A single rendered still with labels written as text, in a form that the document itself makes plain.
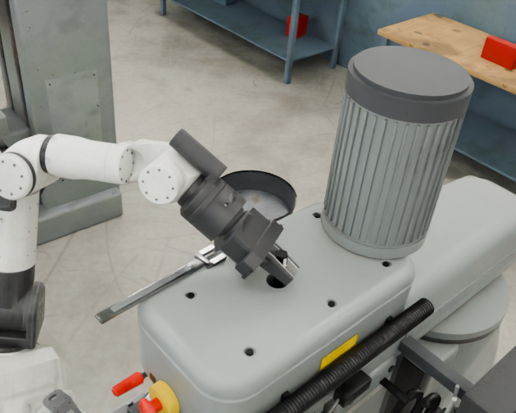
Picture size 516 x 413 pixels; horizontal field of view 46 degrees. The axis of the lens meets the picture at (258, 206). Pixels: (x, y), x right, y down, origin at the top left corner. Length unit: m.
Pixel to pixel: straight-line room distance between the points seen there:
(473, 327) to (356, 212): 0.57
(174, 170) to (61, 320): 2.69
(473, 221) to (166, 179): 0.81
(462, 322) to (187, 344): 0.79
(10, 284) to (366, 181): 0.65
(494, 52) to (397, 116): 3.95
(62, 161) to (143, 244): 2.97
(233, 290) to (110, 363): 2.37
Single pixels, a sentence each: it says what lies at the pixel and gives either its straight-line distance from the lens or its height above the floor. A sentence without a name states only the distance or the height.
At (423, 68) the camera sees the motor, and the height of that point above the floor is 2.21.
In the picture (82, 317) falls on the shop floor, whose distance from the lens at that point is 3.58.
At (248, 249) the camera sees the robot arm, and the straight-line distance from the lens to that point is 0.96.
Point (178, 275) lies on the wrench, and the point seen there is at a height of 1.90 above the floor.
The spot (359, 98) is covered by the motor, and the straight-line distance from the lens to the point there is 0.98.
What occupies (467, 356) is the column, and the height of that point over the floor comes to 1.47.
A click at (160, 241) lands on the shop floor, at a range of 4.00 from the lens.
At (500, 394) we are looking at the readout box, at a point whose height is 1.73.
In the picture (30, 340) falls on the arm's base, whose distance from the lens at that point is 1.23.
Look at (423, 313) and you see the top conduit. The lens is 1.17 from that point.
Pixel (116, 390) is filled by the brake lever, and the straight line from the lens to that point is 1.12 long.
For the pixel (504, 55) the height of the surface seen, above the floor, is 0.97.
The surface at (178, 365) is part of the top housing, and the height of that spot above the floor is 1.86.
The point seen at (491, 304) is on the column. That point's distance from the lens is 1.62.
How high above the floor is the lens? 2.60
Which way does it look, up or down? 37 degrees down
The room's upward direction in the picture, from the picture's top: 6 degrees clockwise
